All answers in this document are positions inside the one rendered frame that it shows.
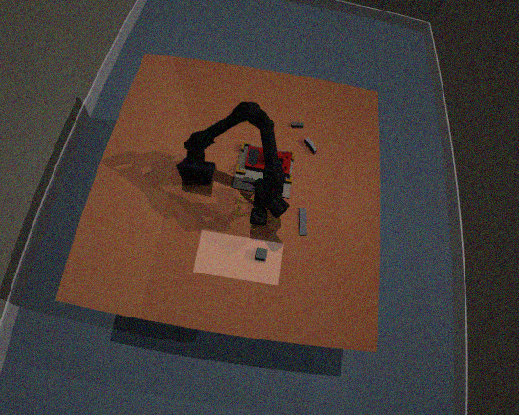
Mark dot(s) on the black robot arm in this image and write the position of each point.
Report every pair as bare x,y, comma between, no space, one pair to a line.
273,173

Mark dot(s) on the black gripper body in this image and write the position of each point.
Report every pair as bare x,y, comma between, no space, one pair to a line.
259,217

